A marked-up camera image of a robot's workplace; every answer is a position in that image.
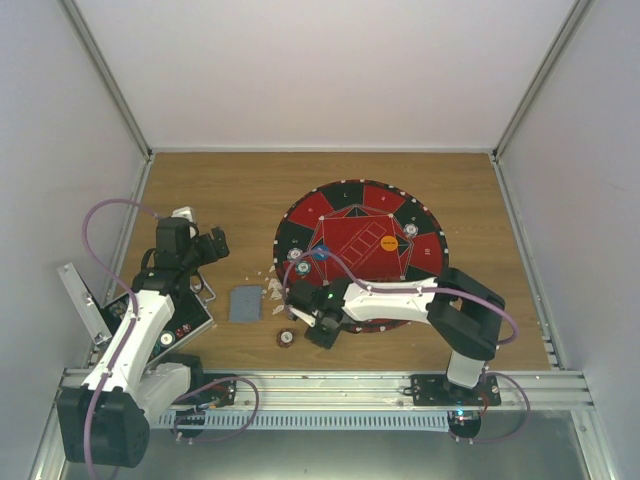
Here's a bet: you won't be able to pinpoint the red black chip stack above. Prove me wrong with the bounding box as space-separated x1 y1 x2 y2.
276 329 295 348

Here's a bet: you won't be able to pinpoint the teal chips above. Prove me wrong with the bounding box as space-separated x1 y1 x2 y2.
295 260 312 277

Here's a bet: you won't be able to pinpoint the blue small blind button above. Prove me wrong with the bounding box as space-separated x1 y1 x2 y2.
312 244 330 261

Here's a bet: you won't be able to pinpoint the orange big blind button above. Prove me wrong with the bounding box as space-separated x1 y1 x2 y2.
380 235 399 252

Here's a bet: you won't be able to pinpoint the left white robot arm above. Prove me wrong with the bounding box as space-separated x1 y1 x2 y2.
56 209 230 468

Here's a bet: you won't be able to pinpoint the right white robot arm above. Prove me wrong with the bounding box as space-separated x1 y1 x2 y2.
285 268 505 405

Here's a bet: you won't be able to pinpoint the white plastic wrap scraps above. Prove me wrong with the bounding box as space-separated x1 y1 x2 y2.
245 265 284 316

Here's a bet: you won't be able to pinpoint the round red black poker mat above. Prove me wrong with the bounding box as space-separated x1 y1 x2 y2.
273 177 450 333

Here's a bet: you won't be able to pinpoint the chip stack in case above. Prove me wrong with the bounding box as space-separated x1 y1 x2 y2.
156 330 176 349

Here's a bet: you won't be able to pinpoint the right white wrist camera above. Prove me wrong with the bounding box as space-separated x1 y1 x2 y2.
288 306 316 328

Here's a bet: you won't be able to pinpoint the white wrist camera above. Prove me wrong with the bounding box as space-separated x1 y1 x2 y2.
171 206 196 223
288 306 316 328

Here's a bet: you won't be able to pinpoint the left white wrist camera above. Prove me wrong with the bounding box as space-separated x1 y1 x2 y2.
171 206 196 223

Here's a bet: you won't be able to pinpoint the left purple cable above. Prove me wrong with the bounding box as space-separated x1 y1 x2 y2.
81 198 168 480

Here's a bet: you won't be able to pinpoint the purple cable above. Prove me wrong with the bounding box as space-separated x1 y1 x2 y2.
281 249 532 446
81 198 168 480

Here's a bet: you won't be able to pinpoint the slotted grey cable duct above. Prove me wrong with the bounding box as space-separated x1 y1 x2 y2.
179 409 449 433

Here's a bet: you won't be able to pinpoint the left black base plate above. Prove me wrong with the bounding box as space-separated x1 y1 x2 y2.
172 378 236 408

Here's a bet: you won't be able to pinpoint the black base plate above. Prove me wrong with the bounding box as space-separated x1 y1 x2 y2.
401 374 502 407
172 378 236 408

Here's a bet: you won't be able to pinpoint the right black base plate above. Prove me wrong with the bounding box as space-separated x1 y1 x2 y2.
401 374 502 407

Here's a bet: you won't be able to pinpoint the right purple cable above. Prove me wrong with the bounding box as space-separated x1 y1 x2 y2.
281 249 532 446

